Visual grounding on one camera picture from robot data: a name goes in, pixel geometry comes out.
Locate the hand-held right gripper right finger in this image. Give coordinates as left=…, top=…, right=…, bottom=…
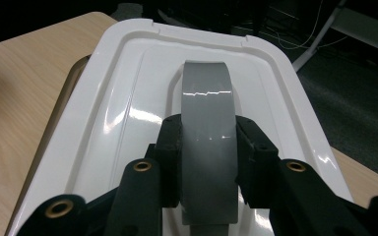
left=235, top=115, right=372, bottom=236

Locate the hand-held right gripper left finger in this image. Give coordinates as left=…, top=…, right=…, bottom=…
left=104, top=113, right=183, bottom=236

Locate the white lidded plastic box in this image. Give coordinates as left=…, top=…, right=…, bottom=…
left=8, top=18, right=353, bottom=236

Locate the white thin cable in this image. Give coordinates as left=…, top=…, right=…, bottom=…
left=265, top=6, right=348, bottom=51

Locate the white metal desk frame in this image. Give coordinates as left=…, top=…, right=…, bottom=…
left=291, top=0, right=378, bottom=73

